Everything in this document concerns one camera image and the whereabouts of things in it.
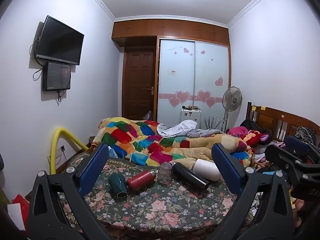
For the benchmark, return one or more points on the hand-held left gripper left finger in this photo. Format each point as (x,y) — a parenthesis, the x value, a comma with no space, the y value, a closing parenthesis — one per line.
(93,166)

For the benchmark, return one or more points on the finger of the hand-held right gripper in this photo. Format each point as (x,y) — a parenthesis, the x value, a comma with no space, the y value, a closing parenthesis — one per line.
(280,156)
(298,145)

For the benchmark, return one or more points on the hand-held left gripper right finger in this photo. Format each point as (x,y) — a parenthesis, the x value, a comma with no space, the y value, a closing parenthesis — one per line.
(225,167)

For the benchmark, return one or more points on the clear glass cup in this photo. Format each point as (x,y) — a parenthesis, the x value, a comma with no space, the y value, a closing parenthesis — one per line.
(165,173)

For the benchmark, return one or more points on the dark green cup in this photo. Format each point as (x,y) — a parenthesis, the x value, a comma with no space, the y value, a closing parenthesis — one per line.
(117,186)

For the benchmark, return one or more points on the black white patterned cloth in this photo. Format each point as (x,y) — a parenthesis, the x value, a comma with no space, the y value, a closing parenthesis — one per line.
(306,132)

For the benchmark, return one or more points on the pile of clothes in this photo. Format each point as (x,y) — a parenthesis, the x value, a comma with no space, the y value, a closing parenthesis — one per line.
(262,155)

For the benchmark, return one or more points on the white thermos bottle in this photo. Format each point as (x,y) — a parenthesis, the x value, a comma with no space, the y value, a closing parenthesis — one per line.
(207,169)

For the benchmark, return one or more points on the red plush toy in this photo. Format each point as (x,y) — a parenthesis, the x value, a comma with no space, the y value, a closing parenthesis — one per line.
(255,136)

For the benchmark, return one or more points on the wooden headboard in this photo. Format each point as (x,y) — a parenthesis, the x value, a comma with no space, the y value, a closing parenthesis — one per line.
(277,120)

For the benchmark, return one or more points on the black thermos bottle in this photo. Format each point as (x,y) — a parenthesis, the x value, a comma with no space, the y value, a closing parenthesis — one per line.
(190,176)

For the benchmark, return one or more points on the pink clothing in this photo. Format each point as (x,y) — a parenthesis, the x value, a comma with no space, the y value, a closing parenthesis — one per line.
(238,130)

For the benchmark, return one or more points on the black bag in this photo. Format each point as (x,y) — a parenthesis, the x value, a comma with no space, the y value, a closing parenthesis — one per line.
(251,125)

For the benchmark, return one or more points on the dry black branches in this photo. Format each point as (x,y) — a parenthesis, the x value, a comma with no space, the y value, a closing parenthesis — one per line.
(211,123)

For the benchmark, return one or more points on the yellow foam tube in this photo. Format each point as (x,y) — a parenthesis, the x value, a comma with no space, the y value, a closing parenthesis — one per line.
(55,140)

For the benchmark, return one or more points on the red thermos bottle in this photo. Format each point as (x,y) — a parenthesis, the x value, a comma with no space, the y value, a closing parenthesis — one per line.
(140,179)

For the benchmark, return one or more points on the grey crumpled cloth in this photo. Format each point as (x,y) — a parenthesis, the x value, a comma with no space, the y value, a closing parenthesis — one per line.
(180,127)

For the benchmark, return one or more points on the white box appliance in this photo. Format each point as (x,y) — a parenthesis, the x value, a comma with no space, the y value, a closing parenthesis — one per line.
(191,117)

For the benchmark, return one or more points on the colourful patchwork blanket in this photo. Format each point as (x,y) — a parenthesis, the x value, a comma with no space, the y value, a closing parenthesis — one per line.
(150,142)

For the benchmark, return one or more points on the standing electric fan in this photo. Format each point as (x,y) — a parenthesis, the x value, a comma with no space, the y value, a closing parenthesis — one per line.
(232,98)

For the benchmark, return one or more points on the floral bedsheet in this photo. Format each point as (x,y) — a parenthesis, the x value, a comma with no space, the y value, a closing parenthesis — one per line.
(160,210)

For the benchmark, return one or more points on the red box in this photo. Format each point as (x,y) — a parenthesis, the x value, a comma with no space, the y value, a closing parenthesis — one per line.
(23,203)

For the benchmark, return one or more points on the white paper sheet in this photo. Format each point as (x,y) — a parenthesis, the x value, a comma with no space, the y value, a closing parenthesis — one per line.
(16,216)

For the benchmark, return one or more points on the frosted sliding-door wardrobe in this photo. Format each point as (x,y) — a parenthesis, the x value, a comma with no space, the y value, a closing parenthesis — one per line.
(195,80)

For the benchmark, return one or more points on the brown wooden door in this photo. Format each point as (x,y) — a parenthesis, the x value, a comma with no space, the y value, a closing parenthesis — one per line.
(138,85)

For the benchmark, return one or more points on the wooden overhead cabinet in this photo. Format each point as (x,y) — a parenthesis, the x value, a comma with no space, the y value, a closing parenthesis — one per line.
(170,30)

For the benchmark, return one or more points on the wall socket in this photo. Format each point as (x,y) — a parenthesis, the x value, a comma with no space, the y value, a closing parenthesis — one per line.
(62,148)

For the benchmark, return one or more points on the small black wall monitor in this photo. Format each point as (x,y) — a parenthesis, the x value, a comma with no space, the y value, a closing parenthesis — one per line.
(56,76)

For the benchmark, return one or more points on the wall-mounted black television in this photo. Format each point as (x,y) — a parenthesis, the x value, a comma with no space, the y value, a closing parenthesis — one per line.
(60,41)

